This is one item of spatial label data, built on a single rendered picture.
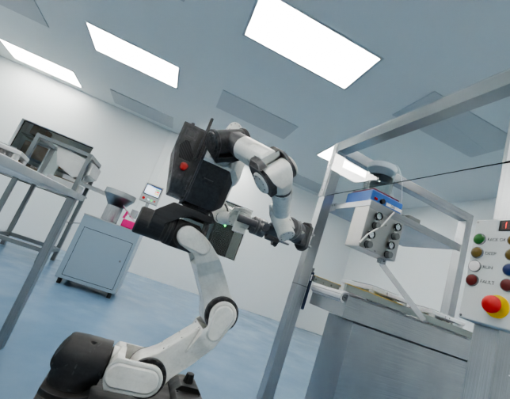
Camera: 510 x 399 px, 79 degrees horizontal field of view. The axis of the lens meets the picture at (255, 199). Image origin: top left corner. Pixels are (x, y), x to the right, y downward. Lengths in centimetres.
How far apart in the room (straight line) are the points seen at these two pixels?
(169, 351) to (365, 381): 91
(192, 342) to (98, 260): 254
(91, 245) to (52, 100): 407
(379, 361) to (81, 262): 303
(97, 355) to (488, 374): 117
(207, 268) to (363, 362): 86
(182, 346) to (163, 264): 515
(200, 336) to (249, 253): 543
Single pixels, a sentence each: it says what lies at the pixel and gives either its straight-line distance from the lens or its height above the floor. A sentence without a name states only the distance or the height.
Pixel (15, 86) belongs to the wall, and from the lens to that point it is 754.
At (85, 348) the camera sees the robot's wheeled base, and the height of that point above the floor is 33.
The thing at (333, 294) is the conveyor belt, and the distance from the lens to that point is 156.
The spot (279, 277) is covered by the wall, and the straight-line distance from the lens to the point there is 695.
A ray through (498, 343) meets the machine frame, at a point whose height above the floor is 81.
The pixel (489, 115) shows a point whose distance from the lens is 126.
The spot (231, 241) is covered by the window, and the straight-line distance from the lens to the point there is 671.
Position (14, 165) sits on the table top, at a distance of 135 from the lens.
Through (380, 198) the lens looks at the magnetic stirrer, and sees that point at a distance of 165.
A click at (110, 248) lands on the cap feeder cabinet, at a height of 50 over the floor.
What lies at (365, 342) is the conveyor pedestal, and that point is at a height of 65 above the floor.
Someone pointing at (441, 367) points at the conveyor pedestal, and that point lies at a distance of 207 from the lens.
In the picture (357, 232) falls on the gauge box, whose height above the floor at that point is 111.
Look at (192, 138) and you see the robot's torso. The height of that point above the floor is 119.
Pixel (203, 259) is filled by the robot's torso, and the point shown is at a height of 76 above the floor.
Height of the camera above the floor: 77
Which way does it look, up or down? 13 degrees up
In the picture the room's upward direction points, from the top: 20 degrees clockwise
